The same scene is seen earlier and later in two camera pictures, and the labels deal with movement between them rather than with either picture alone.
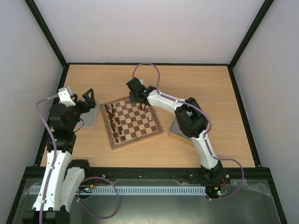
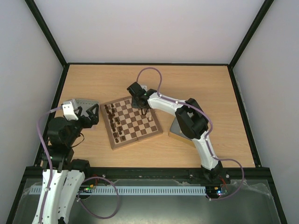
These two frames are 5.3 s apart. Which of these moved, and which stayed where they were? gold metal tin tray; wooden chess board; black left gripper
Moved: black left gripper
Stayed: wooden chess board; gold metal tin tray
